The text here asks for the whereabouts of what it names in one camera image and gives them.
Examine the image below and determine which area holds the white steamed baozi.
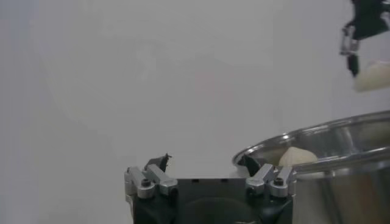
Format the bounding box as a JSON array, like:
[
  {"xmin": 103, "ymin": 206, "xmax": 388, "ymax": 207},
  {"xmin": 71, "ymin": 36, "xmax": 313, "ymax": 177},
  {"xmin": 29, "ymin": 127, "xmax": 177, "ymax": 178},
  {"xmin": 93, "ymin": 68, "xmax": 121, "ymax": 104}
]
[
  {"xmin": 278, "ymin": 146, "xmax": 319, "ymax": 167},
  {"xmin": 352, "ymin": 60, "xmax": 390, "ymax": 93}
]

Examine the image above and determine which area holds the steel steamer basket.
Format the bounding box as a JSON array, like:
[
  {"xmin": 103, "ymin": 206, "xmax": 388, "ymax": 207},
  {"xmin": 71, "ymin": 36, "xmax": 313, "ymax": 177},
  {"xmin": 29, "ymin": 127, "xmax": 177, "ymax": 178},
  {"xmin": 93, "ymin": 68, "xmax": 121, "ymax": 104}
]
[{"xmin": 232, "ymin": 110, "xmax": 390, "ymax": 224}]

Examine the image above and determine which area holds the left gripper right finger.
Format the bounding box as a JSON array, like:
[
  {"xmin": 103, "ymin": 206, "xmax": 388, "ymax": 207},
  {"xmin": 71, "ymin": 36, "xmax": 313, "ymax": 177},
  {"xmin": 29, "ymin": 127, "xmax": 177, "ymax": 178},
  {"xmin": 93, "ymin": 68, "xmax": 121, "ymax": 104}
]
[{"xmin": 236, "ymin": 153, "xmax": 298, "ymax": 199}]

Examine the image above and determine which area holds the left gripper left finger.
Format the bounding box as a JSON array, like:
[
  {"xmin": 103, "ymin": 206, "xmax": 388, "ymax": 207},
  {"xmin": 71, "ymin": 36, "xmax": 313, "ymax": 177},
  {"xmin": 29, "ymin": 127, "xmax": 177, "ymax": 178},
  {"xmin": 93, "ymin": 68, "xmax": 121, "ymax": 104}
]
[{"xmin": 124, "ymin": 153, "xmax": 179, "ymax": 200}]

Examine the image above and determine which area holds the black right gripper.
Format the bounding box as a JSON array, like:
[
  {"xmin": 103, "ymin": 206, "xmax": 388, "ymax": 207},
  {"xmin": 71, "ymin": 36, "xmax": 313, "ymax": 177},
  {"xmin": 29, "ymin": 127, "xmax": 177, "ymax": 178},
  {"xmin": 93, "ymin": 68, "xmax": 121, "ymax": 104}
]
[{"xmin": 339, "ymin": 0, "xmax": 390, "ymax": 77}]

